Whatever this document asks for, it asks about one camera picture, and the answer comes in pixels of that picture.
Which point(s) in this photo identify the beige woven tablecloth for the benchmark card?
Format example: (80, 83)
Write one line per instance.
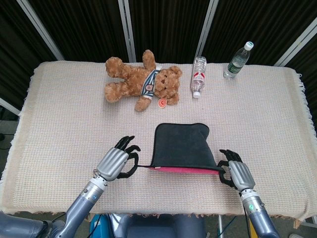
(74, 136)

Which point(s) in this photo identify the white table leg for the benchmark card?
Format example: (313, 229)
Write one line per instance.
(220, 226)

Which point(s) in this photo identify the brown teddy bear striped shirt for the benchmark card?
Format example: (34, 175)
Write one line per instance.
(128, 79)

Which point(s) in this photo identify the orange round hang tag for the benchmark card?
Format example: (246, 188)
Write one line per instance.
(162, 103)

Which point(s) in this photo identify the white partition frame post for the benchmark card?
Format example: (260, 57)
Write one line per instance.
(297, 44)
(126, 29)
(42, 27)
(10, 106)
(209, 19)

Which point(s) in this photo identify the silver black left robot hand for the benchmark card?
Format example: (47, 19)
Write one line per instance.
(112, 163)

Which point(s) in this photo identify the clear water bottle red label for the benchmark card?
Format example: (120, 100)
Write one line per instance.
(198, 79)

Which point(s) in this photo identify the clear water bottle green label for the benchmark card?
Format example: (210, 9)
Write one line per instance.
(235, 65)

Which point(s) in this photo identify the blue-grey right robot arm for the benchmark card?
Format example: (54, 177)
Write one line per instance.
(257, 215)

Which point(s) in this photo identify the dark grey cloth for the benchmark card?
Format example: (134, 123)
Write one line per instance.
(183, 146)

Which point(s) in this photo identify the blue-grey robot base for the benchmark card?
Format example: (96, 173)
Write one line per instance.
(158, 228)

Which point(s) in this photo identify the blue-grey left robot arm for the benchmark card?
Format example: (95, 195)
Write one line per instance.
(81, 205)

